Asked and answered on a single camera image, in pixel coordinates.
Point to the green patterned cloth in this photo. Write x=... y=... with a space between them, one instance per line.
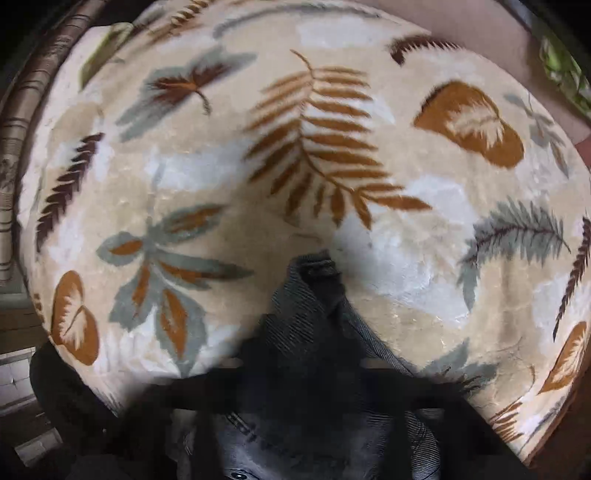
x=561 y=74

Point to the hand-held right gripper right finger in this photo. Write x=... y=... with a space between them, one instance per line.
x=401 y=443

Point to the beige leaf print blanket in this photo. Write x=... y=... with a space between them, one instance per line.
x=295 y=161

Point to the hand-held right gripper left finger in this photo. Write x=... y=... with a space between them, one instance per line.
x=207 y=443

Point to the brown striped floral quilt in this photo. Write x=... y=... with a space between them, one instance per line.
x=32 y=92

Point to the grey-blue denim pants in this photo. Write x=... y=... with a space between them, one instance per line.
x=314 y=323

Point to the dark cloth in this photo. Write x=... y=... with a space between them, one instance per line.
x=60 y=392

